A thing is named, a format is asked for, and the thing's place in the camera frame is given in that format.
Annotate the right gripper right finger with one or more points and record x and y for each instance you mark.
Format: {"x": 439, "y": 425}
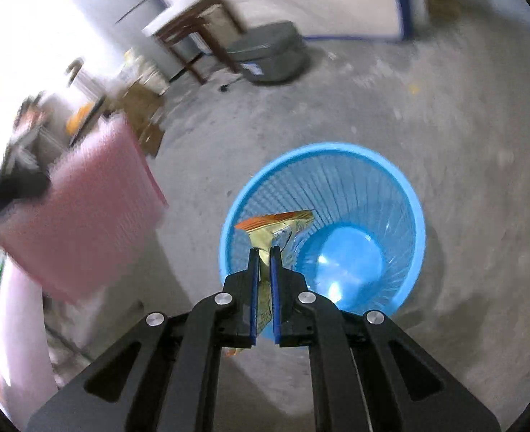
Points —
{"x": 367, "y": 374}

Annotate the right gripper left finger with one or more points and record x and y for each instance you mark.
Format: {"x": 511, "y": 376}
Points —
{"x": 160, "y": 376}

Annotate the pink knitted sponge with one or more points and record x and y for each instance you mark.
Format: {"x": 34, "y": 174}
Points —
{"x": 102, "y": 206}

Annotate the yellow snack bag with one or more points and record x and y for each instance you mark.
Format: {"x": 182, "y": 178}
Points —
{"x": 283, "y": 230}

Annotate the blue plastic trash basket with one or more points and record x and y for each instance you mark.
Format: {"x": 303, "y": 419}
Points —
{"x": 365, "y": 247}

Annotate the pink table cover sheet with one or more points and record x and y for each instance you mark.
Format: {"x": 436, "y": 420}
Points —
{"x": 26, "y": 376}

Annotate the grey rice cooker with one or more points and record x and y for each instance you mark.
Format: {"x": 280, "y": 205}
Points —
{"x": 271, "y": 54}

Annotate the dark wooden stool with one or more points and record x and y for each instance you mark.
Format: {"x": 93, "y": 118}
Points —
{"x": 180, "y": 21}

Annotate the grey refrigerator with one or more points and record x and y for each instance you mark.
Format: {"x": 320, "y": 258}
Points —
{"x": 125, "y": 20}

